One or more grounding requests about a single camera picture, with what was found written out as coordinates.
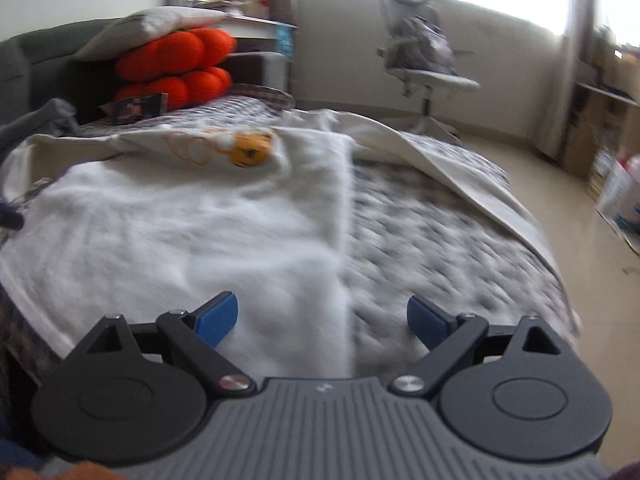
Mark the orange flower cushion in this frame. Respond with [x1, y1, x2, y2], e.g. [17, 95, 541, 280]
[114, 28, 236, 110]

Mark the grey blanket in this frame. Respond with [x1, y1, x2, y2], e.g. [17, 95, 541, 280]
[1, 98, 79, 143]

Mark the white printed t-shirt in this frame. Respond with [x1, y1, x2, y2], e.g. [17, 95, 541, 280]
[0, 108, 561, 378]

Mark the grey backpack on chair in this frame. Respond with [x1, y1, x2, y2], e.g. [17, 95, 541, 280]
[392, 15, 457, 75]

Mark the smartphone showing video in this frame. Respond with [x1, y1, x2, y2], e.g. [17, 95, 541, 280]
[112, 93, 168, 125]

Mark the white pillow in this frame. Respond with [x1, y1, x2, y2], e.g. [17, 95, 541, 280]
[75, 6, 227, 61]

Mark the white cardboard box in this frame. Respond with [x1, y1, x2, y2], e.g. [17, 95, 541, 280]
[596, 154, 640, 254]

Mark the dark grey sofa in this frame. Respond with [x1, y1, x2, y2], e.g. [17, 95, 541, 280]
[1, 20, 288, 125]

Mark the wooden shelf unit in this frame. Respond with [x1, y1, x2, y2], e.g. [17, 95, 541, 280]
[560, 47, 639, 200]

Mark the grey office chair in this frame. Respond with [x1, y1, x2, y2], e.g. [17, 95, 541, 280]
[378, 0, 480, 144]

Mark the grey checked quilt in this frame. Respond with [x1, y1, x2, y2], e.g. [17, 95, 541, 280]
[0, 83, 584, 391]

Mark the grey right curtain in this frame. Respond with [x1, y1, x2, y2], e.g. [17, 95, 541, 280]
[535, 0, 596, 159]

